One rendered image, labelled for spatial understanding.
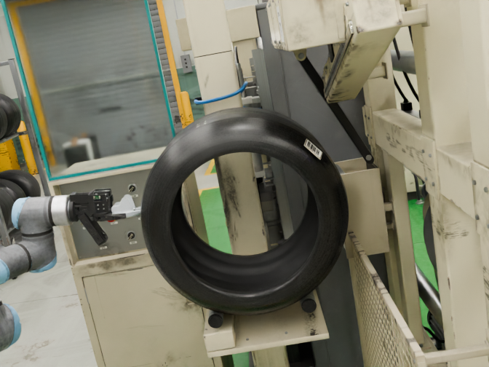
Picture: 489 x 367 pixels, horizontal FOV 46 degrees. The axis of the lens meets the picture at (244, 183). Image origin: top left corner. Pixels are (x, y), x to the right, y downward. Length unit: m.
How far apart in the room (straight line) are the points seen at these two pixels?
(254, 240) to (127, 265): 0.68
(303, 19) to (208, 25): 0.66
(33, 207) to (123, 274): 0.84
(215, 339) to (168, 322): 0.83
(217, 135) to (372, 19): 0.54
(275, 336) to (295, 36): 0.92
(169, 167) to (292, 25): 0.53
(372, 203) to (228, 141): 0.64
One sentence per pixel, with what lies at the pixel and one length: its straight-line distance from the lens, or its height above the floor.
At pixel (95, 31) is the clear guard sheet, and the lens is 2.39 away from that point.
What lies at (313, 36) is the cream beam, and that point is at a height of 1.66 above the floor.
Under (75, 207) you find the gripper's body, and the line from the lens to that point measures 1.78.
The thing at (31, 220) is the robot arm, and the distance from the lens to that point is 1.80.
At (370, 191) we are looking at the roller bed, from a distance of 1.98.
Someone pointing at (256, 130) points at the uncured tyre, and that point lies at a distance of 1.56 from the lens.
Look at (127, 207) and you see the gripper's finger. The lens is 1.73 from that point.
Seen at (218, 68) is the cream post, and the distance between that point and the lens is 1.94.
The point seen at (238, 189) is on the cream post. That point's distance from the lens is 2.00.
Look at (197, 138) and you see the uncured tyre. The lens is 1.57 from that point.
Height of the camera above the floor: 1.68
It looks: 14 degrees down
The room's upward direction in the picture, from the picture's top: 10 degrees counter-clockwise
